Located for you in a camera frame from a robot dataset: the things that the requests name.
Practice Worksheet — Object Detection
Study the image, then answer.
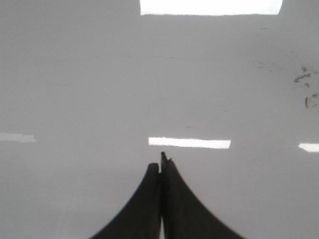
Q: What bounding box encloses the white glossy whiteboard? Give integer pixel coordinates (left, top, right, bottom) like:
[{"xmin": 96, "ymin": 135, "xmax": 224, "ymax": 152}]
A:
[{"xmin": 0, "ymin": 0, "xmax": 319, "ymax": 239}]

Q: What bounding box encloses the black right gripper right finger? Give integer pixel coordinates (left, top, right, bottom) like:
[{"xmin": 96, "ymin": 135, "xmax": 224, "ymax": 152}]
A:
[{"xmin": 161, "ymin": 152, "xmax": 242, "ymax": 239}]

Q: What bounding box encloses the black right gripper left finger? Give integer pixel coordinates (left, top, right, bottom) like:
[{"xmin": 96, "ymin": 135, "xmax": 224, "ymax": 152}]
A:
[{"xmin": 92, "ymin": 163, "xmax": 161, "ymax": 239}]

